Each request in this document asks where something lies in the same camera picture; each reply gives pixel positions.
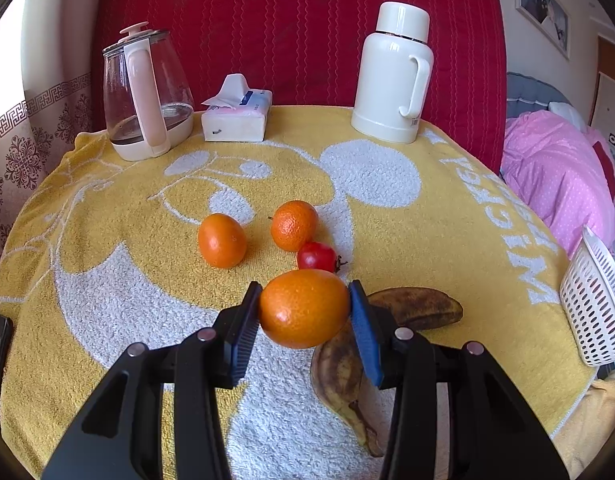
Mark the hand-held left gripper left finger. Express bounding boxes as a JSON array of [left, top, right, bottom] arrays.
[[40, 281, 264, 480]]

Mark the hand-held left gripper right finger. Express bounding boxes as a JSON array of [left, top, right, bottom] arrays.
[[347, 279, 571, 480]]

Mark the overripe brown banana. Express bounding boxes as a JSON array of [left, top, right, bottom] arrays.
[[310, 287, 463, 458]]

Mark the large orange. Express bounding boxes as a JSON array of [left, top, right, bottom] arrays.
[[259, 268, 351, 350]]

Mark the smooth orange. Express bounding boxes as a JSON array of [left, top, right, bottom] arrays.
[[198, 213, 248, 269]]

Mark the white plastic basket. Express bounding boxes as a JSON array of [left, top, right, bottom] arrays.
[[559, 225, 615, 368]]

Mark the red hawthorn fruit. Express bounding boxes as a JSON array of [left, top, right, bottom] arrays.
[[297, 241, 347, 275]]

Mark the yellow and white towel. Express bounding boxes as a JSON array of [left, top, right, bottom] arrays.
[[0, 105, 601, 480]]

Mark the rough-skinned mandarin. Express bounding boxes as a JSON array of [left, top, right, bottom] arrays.
[[270, 200, 319, 253]]

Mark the white tissue pack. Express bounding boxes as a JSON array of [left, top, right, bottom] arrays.
[[201, 74, 273, 143]]

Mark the beige cushion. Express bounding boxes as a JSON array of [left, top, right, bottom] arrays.
[[552, 370, 615, 466]]

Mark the pink dotted quilt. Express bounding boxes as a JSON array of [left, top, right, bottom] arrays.
[[502, 110, 615, 261]]

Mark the white thermos flask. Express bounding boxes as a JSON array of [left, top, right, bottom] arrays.
[[351, 1, 435, 145]]

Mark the patterned beige curtain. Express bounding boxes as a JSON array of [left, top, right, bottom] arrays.
[[0, 0, 96, 286]]

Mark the grey bed headboard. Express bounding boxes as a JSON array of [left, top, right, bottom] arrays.
[[506, 71, 568, 121]]

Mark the dark red pillow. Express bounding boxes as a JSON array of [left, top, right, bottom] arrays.
[[592, 140, 615, 206]]

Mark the white pillow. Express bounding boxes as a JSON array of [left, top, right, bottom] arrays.
[[547, 102, 588, 131]]

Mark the red quilted cover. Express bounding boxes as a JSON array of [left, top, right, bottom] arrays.
[[90, 0, 508, 176]]

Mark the beige wardrobe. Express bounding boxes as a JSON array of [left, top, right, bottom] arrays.
[[587, 35, 615, 161]]

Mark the glass kettle with white handle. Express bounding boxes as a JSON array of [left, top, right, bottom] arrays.
[[102, 21, 196, 162]]

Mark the framed wall picture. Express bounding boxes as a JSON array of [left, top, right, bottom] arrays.
[[512, 0, 572, 58]]

